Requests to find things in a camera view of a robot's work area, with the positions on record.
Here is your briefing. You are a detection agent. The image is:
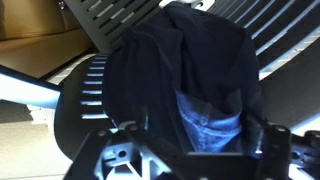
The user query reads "dark blue cloth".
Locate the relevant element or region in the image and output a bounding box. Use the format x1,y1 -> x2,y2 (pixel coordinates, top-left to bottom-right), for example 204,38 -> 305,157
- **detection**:
101,1 -> 268,158

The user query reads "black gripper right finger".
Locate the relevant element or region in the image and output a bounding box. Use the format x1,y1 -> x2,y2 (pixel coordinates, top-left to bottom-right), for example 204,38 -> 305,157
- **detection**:
259,122 -> 320,180

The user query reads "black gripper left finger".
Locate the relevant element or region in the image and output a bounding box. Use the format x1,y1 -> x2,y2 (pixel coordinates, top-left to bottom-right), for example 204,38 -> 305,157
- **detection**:
63,120 -> 188,180

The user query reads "black slatted office chair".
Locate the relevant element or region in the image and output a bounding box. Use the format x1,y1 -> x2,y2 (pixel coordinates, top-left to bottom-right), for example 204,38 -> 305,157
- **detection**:
0,0 -> 320,162

